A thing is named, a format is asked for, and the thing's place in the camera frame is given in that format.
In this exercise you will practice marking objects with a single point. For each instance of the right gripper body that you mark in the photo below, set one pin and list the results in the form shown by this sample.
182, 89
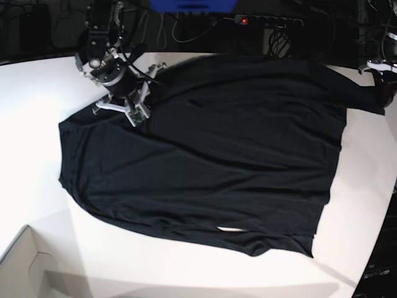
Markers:
126, 89

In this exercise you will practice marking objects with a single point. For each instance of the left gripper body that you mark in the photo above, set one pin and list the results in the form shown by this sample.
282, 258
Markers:
378, 65

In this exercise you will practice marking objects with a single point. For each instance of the dark navy t-shirt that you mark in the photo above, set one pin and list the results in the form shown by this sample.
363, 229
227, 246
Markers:
239, 153

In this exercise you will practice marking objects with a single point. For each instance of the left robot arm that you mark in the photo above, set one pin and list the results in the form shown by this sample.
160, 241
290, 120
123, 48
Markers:
377, 46

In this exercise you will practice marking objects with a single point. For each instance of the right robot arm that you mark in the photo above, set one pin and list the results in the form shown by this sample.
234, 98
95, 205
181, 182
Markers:
104, 61

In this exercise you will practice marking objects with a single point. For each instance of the blue plastic bin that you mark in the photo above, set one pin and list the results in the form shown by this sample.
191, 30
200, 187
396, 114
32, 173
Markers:
222, 6

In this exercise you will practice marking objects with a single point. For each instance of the black power strip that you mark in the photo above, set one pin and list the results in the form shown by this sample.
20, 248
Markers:
266, 21

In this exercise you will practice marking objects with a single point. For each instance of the white cardboard box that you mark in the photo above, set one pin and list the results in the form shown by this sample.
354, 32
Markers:
22, 273

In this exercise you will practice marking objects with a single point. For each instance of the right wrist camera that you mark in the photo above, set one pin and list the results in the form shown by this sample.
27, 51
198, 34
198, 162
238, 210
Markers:
136, 116

